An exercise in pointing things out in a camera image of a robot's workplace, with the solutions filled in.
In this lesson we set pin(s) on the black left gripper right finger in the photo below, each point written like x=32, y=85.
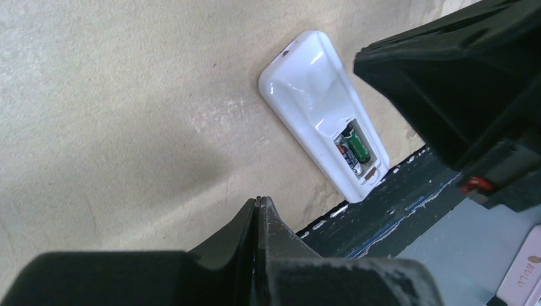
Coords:
x=288, y=272

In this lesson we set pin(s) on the white remote control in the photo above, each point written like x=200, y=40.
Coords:
x=308, y=88

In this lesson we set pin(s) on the black orange AAA battery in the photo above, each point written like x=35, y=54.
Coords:
x=348, y=155

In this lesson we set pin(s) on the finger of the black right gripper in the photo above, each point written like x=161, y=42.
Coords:
x=464, y=80

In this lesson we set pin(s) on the pink white box device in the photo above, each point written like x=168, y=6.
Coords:
x=521, y=285

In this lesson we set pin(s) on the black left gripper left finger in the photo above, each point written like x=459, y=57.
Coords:
x=216, y=272

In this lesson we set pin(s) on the green black AAA battery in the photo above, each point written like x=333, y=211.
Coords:
x=356, y=145

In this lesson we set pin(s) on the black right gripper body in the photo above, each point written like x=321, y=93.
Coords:
x=509, y=174

